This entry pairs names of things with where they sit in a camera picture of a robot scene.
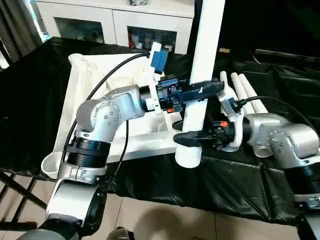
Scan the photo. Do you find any black horizontal bar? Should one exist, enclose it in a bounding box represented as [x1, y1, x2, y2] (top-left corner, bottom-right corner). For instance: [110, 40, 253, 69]
[253, 48, 320, 61]

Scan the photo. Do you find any black metal table frame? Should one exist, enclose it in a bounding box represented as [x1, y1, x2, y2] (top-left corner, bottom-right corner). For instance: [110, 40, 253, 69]
[0, 167, 48, 226]

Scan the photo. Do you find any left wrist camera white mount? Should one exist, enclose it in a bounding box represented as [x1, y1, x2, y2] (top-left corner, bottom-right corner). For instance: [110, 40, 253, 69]
[144, 42, 170, 117]

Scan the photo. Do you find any dark brown round object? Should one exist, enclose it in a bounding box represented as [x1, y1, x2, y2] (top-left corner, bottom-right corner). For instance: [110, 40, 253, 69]
[107, 226, 137, 240]

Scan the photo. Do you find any pale blue white pole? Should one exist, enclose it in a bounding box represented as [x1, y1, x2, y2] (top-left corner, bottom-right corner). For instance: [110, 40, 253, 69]
[37, 0, 51, 42]

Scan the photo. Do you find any black glossy mat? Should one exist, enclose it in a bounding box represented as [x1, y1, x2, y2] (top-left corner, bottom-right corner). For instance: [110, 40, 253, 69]
[0, 36, 320, 227]

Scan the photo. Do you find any black backdrop cloth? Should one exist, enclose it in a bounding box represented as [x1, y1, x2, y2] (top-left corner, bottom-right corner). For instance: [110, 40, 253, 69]
[192, 0, 320, 57]

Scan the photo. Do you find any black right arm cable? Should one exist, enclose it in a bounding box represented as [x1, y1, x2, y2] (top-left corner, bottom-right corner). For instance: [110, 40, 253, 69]
[233, 96, 317, 133]

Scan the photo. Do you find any white glass-door cabinet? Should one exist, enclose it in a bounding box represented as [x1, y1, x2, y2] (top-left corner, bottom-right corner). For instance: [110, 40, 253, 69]
[36, 0, 195, 55]

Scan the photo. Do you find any grey brown curtain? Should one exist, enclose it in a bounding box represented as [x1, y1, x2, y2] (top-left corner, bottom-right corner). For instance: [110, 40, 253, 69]
[0, 0, 43, 70]

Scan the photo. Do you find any white plastic table leg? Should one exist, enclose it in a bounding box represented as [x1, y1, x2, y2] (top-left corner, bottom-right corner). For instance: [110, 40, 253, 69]
[230, 72, 273, 159]
[219, 71, 238, 100]
[237, 73, 268, 115]
[174, 0, 227, 169]

